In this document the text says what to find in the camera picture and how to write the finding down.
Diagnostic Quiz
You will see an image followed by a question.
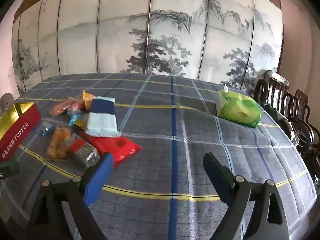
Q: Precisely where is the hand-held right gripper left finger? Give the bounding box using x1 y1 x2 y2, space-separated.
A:
28 152 115 240

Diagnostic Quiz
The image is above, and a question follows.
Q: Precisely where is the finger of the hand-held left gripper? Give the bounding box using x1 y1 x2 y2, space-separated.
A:
0 158 21 179

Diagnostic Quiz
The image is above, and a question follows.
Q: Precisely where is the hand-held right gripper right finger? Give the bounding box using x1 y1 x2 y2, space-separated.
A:
202 152 290 240

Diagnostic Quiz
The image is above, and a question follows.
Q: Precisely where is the dark snack packet red label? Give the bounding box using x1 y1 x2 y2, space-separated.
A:
67 134 100 168

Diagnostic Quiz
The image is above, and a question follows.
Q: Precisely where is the red tin box gold interior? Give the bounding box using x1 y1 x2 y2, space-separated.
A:
0 102 42 162

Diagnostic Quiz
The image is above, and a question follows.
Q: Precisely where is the navy and white snack packet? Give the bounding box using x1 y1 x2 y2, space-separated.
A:
84 96 122 138

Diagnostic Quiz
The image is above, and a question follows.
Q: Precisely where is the clear packet of orange snack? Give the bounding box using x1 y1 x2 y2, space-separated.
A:
46 127 73 159

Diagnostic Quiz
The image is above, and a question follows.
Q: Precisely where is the small blue packet dark snack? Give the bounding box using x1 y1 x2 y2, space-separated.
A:
34 121 55 136

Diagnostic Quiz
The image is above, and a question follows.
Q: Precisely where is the light blue snack packet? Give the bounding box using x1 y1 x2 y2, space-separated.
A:
68 111 83 127

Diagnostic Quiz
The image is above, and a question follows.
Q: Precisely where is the maroon patterned snack packet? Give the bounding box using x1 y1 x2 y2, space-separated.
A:
66 99 86 112

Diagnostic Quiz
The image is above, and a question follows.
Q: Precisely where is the clear packet of pink snack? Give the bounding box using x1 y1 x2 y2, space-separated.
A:
49 102 68 117

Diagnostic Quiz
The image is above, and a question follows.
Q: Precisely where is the round grey disc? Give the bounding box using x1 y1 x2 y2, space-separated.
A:
0 93 15 113

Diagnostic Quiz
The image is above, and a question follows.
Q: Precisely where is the green tissue pack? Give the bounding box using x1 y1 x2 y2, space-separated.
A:
215 84 263 128

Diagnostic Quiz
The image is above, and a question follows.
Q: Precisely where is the ink landscape folding screen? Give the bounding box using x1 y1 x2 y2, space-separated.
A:
11 0 284 95

